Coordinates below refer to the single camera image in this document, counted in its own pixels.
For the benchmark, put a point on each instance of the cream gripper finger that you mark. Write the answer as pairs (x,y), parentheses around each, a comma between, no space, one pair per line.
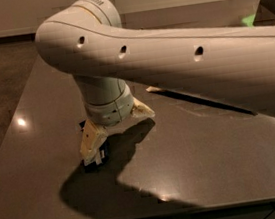
(92,141)
(141,110)

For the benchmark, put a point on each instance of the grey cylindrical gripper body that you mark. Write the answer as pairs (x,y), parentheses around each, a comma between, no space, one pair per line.
(112,111)

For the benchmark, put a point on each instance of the blue rxbar blueberry bar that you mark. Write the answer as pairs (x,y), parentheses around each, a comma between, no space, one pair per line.
(98,155)

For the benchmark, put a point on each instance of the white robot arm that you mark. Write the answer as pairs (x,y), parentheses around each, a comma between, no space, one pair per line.
(233,66)

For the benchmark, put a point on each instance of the brown sea salt chip bag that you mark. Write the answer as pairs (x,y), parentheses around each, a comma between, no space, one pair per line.
(198,100)

